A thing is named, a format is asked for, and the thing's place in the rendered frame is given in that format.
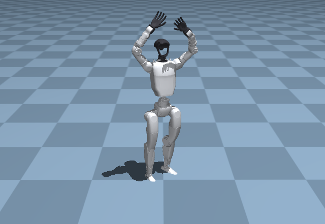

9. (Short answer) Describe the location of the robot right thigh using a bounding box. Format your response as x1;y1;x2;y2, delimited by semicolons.
144;109;158;151

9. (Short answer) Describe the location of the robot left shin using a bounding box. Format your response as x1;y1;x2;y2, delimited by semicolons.
162;142;175;169

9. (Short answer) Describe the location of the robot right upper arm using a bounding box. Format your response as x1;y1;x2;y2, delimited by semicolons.
132;45;153;74

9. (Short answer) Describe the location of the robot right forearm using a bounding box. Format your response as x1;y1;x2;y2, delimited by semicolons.
134;26;153;47

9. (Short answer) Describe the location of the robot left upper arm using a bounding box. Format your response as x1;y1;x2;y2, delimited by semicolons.
173;46;198;70

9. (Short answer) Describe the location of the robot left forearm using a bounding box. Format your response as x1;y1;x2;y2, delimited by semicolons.
186;30;197;47

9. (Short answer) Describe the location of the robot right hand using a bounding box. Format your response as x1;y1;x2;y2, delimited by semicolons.
148;11;166;34

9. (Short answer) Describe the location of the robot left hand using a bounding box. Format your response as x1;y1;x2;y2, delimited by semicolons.
174;17;192;37

